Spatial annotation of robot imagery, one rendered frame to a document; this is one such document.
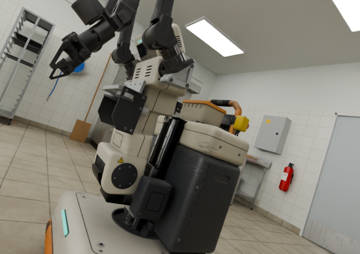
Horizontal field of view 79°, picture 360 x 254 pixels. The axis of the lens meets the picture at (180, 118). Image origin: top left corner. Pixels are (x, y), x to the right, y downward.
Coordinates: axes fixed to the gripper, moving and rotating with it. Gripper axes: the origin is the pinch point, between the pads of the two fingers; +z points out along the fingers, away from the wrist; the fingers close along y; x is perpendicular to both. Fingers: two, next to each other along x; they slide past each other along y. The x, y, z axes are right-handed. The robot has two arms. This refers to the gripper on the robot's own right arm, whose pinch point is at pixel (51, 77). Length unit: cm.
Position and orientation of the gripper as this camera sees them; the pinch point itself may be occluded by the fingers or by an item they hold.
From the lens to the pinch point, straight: 114.0
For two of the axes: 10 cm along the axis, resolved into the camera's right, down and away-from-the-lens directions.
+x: 5.5, 7.2, 4.2
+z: -6.6, 6.8, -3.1
